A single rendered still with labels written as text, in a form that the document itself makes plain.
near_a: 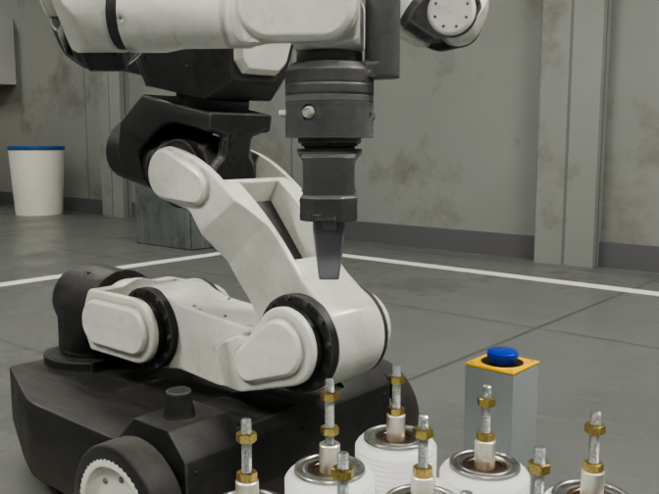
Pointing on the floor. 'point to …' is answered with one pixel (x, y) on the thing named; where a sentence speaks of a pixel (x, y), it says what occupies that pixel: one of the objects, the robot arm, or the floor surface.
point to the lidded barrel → (37, 179)
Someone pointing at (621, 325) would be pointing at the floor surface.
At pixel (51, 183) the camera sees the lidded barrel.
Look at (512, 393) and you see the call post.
